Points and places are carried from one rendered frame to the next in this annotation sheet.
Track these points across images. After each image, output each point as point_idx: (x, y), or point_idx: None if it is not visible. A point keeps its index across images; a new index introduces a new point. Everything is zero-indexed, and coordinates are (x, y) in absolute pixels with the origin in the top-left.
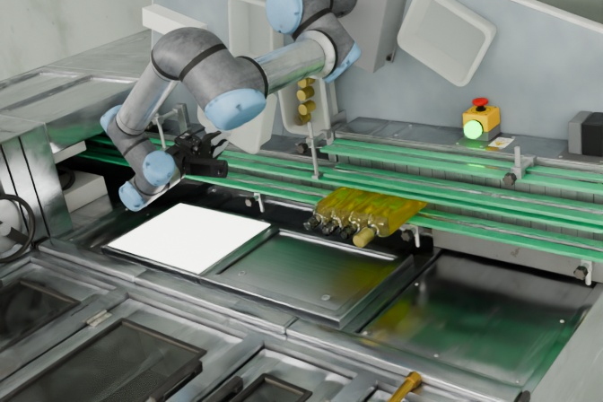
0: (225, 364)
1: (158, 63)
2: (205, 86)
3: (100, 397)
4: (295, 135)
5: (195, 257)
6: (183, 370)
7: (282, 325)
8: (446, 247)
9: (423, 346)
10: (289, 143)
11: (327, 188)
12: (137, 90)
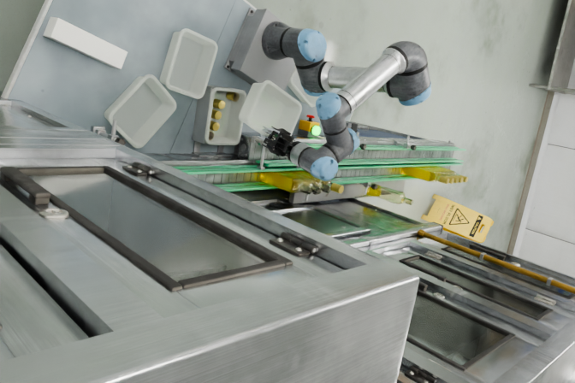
0: (395, 262)
1: (409, 59)
2: (429, 76)
3: (416, 305)
4: (181, 152)
5: None
6: None
7: (367, 240)
8: (299, 202)
9: (387, 229)
10: (192, 156)
11: (240, 182)
12: (379, 78)
